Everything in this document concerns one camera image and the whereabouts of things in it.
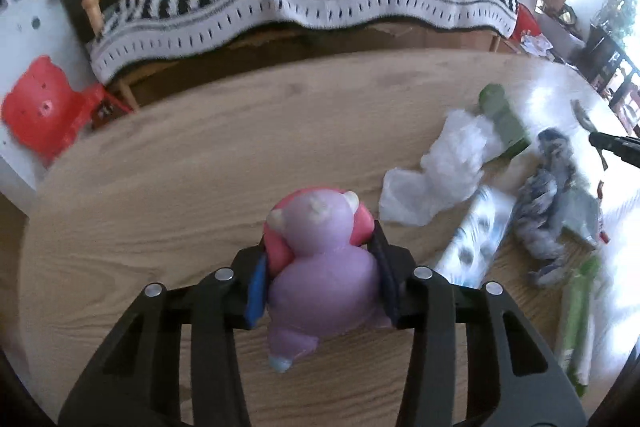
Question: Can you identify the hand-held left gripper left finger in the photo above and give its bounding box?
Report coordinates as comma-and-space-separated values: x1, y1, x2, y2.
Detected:
57, 247, 271, 427

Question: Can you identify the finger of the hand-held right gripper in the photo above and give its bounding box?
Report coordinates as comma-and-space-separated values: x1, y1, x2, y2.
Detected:
589, 132, 640, 168

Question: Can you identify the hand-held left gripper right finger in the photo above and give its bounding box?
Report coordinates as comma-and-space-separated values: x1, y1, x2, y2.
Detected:
370, 222, 588, 427

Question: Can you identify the purple and pink squishy toy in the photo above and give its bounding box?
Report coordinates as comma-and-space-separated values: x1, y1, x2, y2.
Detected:
264, 187, 396, 374

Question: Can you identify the blue-grey cloth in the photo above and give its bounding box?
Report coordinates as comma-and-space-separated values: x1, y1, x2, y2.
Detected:
512, 128, 603, 290

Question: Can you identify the green toy bus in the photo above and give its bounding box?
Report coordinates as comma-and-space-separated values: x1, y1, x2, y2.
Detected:
478, 84, 532, 160

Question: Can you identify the small grey scrap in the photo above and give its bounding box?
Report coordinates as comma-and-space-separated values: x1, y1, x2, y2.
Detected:
571, 99, 596, 132

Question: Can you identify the black wooden furniture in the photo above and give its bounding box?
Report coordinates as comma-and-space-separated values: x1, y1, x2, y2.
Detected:
585, 24, 640, 108

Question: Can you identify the white printed packet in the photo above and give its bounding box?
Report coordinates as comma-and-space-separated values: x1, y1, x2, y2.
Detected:
432, 187, 516, 290

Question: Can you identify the white plastic bag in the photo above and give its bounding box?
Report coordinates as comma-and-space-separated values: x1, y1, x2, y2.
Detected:
378, 108, 503, 228

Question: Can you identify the red bag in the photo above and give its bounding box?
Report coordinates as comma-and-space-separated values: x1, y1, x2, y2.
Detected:
510, 4, 541, 40

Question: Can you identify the green and white wrapper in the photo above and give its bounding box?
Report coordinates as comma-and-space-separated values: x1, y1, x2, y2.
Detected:
555, 257, 603, 398

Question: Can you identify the red bear-shaped plastic chair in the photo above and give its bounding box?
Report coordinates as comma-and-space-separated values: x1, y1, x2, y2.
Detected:
1, 55, 133, 165

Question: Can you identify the white cabinet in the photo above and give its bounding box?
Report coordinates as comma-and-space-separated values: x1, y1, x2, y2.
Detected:
0, 0, 106, 202

